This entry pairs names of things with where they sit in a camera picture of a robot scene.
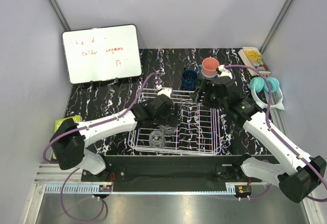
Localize clear glass cup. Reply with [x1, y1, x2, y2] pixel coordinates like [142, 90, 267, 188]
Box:
[149, 131, 166, 148]
[159, 125, 176, 136]

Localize light blue mug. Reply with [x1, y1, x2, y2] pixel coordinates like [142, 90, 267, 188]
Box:
[198, 65, 218, 81]

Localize clear glass cup front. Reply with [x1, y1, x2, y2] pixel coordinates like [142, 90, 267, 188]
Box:
[149, 131, 166, 148]

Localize dark blue mug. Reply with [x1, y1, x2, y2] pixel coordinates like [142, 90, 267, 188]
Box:
[181, 69, 198, 91]

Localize pink plastic cup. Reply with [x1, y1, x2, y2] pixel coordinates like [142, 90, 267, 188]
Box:
[202, 57, 220, 77]

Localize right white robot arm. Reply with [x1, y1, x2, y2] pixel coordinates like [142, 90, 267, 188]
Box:
[191, 77, 326, 203]

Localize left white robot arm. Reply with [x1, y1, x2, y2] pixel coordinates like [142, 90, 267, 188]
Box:
[50, 93, 174, 181]

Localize teal cat ear headphones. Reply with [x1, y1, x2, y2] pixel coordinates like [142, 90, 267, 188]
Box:
[249, 77, 285, 110]

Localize yellow cover book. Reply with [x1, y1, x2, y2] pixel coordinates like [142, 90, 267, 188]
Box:
[238, 47, 271, 76]

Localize white whiteboard with red writing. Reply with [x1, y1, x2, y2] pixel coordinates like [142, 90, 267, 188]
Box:
[62, 24, 142, 84]

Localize green treehouse book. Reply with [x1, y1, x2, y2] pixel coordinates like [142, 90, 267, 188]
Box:
[50, 115, 82, 161]

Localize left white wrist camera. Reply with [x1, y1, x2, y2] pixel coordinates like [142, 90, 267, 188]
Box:
[156, 85, 173, 98]

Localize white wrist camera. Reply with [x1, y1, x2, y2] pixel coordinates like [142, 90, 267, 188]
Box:
[217, 65, 233, 79]
[156, 85, 173, 98]

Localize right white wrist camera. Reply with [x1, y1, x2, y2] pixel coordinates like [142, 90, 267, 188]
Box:
[217, 65, 233, 79]

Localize white wire dish rack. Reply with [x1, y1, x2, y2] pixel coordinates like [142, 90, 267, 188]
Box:
[128, 90, 222, 156]

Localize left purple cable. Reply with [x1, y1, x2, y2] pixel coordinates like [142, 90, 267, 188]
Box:
[42, 72, 163, 221]

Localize purple cable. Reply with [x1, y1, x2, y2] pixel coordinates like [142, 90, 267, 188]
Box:
[209, 64, 327, 203]
[42, 72, 163, 221]

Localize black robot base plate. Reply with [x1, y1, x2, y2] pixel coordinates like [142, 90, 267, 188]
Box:
[81, 154, 250, 194]

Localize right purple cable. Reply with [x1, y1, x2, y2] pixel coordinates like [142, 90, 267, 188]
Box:
[209, 64, 327, 203]

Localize white slotted cable duct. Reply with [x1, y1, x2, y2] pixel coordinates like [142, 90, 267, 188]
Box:
[45, 184, 113, 194]

